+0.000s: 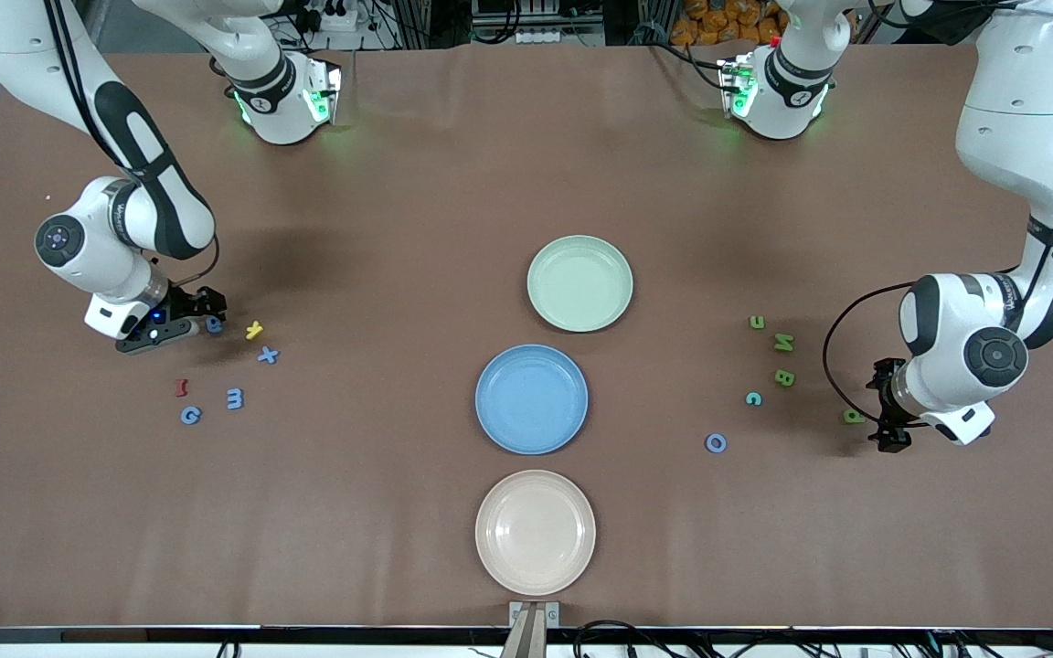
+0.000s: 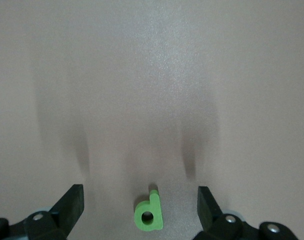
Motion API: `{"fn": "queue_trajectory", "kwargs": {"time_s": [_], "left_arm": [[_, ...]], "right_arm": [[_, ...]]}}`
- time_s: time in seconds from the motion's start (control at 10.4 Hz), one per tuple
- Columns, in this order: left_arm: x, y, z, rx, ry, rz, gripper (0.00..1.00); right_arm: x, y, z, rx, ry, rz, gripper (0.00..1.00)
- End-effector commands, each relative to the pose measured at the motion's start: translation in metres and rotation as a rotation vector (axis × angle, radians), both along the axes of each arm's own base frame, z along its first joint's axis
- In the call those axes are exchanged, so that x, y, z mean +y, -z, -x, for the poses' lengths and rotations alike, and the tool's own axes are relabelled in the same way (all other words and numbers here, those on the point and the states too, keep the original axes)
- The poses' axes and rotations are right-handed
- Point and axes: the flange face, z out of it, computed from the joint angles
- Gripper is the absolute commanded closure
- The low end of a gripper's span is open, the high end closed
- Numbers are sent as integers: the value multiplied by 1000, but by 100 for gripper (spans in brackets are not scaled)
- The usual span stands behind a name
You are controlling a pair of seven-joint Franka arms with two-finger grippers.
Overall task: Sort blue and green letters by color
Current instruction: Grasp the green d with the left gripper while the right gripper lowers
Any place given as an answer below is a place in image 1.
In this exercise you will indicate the grey metal mounting bracket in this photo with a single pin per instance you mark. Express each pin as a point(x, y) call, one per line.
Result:
point(534, 631)

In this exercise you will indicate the yellow foam letter K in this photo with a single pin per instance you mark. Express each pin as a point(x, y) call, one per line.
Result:
point(254, 330)

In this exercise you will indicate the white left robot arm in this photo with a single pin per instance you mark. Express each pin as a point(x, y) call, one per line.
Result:
point(1020, 137)

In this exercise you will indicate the blue foam letter G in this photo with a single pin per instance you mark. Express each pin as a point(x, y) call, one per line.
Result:
point(185, 417)

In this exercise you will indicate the green foam letter B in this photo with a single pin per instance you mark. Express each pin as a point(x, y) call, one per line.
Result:
point(783, 377)

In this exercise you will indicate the bag of orange items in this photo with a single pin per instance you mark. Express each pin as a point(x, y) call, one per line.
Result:
point(718, 23)

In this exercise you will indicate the blue foam letter E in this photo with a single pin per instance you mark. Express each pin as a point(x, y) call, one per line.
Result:
point(239, 399)

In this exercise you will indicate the white power strip with plugs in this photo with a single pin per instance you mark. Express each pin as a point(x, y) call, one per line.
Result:
point(335, 20)

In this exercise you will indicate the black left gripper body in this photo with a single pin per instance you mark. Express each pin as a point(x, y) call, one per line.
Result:
point(882, 395)

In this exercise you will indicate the green foam letter P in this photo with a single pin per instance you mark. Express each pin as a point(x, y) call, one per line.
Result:
point(860, 418)

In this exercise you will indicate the brown table cover sheet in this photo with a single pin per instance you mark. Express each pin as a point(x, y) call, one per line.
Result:
point(398, 228)

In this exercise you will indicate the blue plate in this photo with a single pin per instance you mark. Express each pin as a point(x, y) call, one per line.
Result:
point(531, 399)

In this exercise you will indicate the green foam letter N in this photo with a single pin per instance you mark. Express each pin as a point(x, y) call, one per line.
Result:
point(783, 343)

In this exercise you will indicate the blue foam letter O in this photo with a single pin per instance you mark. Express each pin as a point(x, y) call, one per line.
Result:
point(708, 443)

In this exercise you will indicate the beige plate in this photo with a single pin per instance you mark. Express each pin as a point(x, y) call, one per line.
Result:
point(536, 533)

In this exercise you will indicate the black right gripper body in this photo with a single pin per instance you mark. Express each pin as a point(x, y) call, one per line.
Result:
point(186, 302)

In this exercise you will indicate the light green plate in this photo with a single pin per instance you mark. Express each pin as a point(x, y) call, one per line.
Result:
point(579, 283)

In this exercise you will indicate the blue foam letter a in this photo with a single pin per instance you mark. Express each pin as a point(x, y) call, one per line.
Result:
point(209, 324)

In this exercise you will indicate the blue foam letter X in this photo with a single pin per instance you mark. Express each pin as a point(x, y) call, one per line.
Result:
point(268, 355)

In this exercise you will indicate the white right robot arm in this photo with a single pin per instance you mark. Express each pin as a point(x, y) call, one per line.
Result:
point(165, 219)

